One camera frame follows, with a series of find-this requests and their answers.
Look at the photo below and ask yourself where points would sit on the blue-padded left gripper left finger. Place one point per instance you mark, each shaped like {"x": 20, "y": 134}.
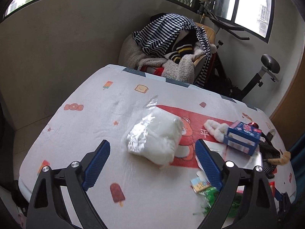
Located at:
{"x": 47, "y": 208}

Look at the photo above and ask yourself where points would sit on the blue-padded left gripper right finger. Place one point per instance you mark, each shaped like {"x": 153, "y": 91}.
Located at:
{"x": 257, "y": 208}

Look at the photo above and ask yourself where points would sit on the crushed red soda can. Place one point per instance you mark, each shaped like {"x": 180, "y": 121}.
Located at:
{"x": 253, "y": 124}

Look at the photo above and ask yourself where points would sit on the white plastic bag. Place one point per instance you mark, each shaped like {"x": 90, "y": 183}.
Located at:
{"x": 153, "y": 133}

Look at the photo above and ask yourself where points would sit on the red cigarette pack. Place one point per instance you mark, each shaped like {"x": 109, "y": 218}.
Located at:
{"x": 277, "y": 194}

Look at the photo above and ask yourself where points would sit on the black polka dot cloth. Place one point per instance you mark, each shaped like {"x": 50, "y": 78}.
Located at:
{"x": 268, "y": 151}

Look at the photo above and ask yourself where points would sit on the small colourful snack wrapper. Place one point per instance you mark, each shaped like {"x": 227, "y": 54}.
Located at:
{"x": 199, "y": 185}

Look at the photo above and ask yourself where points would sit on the blue curtain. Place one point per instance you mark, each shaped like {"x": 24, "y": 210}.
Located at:
{"x": 297, "y": 161}

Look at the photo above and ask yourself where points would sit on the blue paper carton box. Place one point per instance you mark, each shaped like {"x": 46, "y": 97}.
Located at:
{"x": 242, "y": 137}

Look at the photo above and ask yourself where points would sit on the white crumpled tissue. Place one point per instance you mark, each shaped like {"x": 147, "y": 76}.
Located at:
{"x": 216, "y": 129}

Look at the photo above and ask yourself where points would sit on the wooden door panel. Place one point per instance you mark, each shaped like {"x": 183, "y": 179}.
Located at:
{"x": 288, "y": 117}

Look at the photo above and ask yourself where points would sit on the white cartoon print blanket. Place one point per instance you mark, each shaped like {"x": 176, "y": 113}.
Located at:
{"x": 131, "y": 191}

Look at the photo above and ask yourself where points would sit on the geometric pattern bed sheet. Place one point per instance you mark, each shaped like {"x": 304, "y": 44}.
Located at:
{"x": 179, "y": 83}

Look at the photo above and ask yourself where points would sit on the beige fleece garment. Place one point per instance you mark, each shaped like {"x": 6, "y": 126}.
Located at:
{"x": 132, "y": 56}

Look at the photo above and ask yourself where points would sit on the black yellow striped garment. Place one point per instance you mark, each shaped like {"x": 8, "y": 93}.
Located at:
{"x": 181, "y": 46}

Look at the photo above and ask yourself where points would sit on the tan chair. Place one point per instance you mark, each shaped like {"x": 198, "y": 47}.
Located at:
{"x": 207, "y": 41}

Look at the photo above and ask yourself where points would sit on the striped navy white shirt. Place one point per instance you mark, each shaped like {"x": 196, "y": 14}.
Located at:
{"x": 156, "y": 37}

